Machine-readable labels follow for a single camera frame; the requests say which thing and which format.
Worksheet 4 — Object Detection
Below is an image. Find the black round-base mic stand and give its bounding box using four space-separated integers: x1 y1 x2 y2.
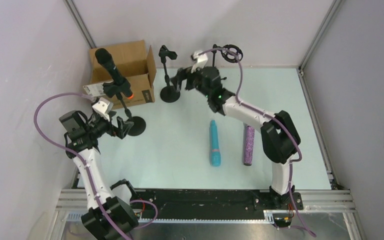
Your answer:
158 44 181 104
103 80 146 137

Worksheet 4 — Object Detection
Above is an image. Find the brown cardboard box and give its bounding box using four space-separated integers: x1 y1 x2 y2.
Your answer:
83 40 157 109

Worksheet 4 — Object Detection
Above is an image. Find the purple glitter microphone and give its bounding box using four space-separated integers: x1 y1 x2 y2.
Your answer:
242 125 255 166

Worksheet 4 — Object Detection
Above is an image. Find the black microphone orange end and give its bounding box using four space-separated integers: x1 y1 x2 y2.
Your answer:
95 48 134 99

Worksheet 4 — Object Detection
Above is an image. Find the teal microphone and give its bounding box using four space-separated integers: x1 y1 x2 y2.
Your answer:
209 119 222 167

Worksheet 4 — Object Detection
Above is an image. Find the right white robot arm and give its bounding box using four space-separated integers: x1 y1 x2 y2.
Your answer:
169 66 303 207

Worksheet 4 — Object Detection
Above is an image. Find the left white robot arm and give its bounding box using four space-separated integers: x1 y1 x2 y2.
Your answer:
59 110 139 240

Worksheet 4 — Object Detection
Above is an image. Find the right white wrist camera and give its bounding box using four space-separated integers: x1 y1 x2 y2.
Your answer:
190 50 208 73

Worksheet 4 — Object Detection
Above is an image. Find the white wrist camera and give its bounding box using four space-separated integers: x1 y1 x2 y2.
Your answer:
92 97 114 122
190 50 208 73

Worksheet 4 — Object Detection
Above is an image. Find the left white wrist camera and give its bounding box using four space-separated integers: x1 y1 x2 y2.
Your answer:
92 97 114 122

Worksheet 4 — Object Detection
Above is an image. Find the black tripod shock-mount stand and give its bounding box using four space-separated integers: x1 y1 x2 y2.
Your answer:
212 44 243 67

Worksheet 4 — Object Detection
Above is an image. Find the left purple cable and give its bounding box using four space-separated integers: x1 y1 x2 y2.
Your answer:
33 92 133 240

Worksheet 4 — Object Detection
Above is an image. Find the purple cable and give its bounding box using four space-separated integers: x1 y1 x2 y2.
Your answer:
33 92 133 240
198 47 317 238

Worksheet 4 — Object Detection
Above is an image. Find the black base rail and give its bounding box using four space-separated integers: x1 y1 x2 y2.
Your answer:
132 189 304 222

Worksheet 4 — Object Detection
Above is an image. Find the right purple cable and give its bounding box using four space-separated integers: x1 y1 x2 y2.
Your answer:
198 47 317 238

